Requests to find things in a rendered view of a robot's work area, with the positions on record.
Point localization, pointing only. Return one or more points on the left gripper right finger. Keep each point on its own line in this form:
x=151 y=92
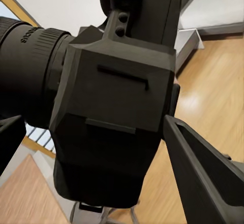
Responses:
x=210 y=186

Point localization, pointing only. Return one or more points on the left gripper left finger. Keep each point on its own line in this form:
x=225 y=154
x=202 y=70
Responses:
x=12 y=132

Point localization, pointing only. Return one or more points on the digital camera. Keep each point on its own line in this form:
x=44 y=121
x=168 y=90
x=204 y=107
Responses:
x=102 y=95

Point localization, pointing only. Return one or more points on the fixed window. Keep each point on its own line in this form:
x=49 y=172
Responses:
x=36 y=138

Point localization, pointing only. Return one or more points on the desk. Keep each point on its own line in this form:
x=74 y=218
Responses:
x=28 y=196

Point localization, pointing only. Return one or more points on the camera tripod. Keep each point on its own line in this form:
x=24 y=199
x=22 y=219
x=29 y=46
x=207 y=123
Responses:
x=238 y=164

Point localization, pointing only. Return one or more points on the bed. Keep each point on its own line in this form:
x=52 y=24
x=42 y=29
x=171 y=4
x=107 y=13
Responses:
x=212 y=17

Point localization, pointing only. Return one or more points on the nightstand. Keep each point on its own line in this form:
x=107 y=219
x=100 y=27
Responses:
x=185 y=41

